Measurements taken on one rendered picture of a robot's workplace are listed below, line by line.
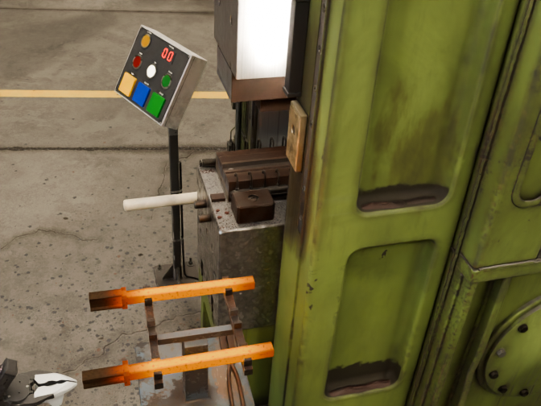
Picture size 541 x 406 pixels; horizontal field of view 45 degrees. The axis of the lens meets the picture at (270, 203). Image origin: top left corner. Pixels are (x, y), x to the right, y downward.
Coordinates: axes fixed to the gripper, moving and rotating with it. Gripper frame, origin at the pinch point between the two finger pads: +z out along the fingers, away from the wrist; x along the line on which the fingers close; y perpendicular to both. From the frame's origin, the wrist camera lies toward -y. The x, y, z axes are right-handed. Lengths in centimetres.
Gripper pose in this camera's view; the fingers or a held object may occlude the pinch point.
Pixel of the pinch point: (70, 381)
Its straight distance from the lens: 157.7
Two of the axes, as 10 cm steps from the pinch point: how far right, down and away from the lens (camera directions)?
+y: -0.6, 8.1, 5.9
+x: 2.5, 5.8, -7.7
